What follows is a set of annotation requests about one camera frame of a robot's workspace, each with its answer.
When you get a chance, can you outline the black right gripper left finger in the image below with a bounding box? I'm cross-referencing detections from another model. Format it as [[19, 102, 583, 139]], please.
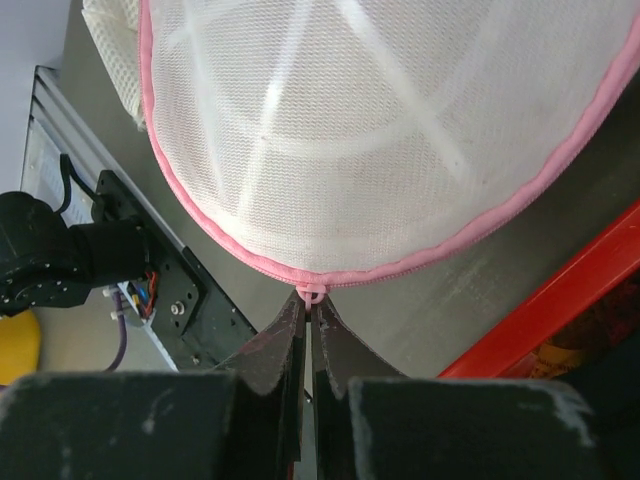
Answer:
[[216, 292, 305, 479]]

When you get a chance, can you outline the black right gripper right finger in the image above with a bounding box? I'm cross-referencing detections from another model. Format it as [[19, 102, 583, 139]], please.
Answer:
[[312, 299, 406, 479]]

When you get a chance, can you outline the white mesh laundry bag pink zipper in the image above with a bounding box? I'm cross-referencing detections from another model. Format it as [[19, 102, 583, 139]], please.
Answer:
[[137, 0, 640, 314]]

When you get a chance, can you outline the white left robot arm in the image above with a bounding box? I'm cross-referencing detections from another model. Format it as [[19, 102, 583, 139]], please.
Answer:
[[1, 154, 155, 317]]

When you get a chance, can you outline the cream mesh laundry bag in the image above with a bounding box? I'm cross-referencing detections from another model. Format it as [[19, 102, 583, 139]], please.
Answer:
[[81, 0, 146, 130]]

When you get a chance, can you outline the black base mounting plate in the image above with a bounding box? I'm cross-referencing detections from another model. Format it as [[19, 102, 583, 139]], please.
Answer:
[[92, 170, 257, 370]]

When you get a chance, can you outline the yellow plastic bin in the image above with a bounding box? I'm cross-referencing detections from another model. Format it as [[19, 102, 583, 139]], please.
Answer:
[[0, 310, 41, 388]]

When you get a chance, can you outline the red plastic bin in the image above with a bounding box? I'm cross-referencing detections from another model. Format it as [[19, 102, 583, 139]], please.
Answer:
[[439, 203, 639, 378]]

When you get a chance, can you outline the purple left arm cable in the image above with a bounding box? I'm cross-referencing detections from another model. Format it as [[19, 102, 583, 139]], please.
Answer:
[[102, 294, 131, 374]]

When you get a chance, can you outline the aluminium frame rail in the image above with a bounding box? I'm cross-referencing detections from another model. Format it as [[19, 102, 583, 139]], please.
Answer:
[[21, 67, 179, 371]]

